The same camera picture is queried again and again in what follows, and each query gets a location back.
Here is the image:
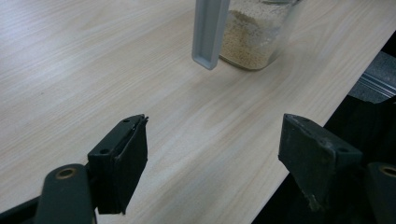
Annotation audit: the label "grey metal rail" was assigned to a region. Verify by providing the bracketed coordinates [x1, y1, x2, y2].
[347, 50, 396, 105]

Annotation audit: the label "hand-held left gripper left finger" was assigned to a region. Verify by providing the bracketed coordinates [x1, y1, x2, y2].
[87, 114, 149, 215]

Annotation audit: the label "clear jar with grey handle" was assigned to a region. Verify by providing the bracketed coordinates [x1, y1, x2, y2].
[191, 0, 303, 71]

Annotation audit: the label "beige grains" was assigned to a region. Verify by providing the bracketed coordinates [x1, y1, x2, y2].
[219, 9, 281, 70]

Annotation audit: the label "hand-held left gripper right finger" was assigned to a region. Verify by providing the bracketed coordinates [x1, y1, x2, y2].
[278, 113, 363, 213]

